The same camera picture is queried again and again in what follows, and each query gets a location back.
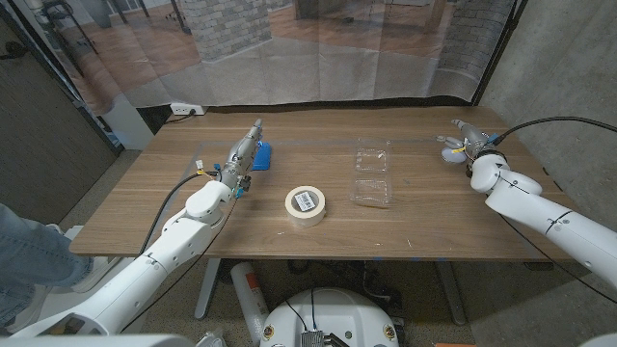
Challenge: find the white power strip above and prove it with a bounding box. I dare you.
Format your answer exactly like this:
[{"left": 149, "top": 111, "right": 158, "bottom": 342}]
[{"left": 170, "top": 101, "right": 209, "bottom": 117}]

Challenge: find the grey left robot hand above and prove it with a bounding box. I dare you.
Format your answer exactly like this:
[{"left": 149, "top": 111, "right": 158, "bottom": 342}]
[{"left": 219, "top": 118, "right": 265, "bottom": 199}]

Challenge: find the white table leg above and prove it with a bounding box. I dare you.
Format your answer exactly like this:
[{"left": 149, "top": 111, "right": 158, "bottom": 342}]
[{"left": 194, "top": 258, "right": 223, "bottom": 321}]

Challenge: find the perforated wall panel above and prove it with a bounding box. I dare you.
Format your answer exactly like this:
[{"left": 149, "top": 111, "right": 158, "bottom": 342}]
[{"left": 0, "top": 9, "right": 121, "bottom": 226}]

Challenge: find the white jar lid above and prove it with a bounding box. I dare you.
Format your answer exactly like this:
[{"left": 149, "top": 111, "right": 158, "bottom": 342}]
[{"left": 441, "top": 146, "right": 468, "bottom": 165}]

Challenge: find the person leg in jeans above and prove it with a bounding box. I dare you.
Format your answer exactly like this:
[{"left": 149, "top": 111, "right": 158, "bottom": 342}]
[{"left": 0, "top": 201, "right": 95, "bottom": 329}]

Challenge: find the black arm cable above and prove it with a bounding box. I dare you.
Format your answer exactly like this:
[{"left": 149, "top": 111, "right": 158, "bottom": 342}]
[
  {"left": 494, "top": 115, "right": 617, "bottom": 144},
  {"left": 139, "top": 171, "right": 221, "bottom": 254}
]

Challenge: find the black slanted frame pole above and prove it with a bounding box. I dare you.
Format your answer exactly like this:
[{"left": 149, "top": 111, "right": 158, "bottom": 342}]
[{"left": 0, "top": 0, "right": 124, "bottom": 155}]

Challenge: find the grey table leg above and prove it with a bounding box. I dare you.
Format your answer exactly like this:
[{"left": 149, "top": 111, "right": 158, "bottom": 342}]
[{"left": 436, "top": 259, "right": 468, "bottom": 327}]

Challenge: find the black backdrop stand pole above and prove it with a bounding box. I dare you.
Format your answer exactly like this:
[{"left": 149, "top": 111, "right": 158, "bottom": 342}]
[{"left": 469, "top": 0, "right": 529, "bottom": 107}]

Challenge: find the printed room backdrop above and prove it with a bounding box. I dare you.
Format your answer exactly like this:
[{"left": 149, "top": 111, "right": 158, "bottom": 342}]
[{"left": 9, "top": 0, "right": 520, "bottom": 117}]

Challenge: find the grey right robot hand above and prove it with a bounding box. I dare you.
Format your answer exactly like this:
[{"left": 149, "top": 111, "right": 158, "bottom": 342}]
[{"left": 436, "top": 119, "right": 497, "bottom": 163}]

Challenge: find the white cylinder with orange label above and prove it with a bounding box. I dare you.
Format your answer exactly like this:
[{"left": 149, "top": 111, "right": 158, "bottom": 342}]
[{"left": 229, "top": 261, "right": 271, "bottom": 346}]

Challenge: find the clear plastic clamshell container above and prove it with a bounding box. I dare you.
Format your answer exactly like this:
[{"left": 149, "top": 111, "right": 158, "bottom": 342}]
[{"left": 349, "top": 137, "right": 392, "bottom": 209}]

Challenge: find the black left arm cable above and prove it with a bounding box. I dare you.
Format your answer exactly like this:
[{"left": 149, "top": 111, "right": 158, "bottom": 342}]
[{"left": 139, "top": 171, "right": 221, "bottom": 254}]

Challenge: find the white robot torso base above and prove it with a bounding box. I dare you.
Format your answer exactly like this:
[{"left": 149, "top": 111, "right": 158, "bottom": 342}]
[{"left": 259, "top": 287, "right": 400, "bottom": 347}]

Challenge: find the black wall hook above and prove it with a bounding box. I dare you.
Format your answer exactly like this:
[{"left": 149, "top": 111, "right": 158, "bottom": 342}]
[{"left": 0, "top": 40, "right": 28, "bottom": 62}]

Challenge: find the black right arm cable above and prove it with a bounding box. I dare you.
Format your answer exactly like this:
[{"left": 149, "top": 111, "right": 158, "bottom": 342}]
[{"left": 494, "top": 115, "right": 617, "bottom": 144}]

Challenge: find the blue block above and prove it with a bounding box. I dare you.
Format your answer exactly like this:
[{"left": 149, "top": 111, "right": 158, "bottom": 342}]
[{"left": 250, "top": 141, "right": 273, "bottom": 172}]

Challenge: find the clear plastic bag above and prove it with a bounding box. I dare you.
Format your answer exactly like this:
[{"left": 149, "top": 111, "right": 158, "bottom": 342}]
[{"left": 195, "top": 329, "right": 228, "bottom": 347}]

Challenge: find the white board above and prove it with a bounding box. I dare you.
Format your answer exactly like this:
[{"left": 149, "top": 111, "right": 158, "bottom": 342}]
[{"left": 100, "top": 93, "right": 155, "bottom": 151}]

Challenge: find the masking tape roll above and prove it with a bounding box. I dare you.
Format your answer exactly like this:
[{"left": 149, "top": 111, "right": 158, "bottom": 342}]
[{"left": 283, "top": 185, "right": 327, "bottom": 228}]

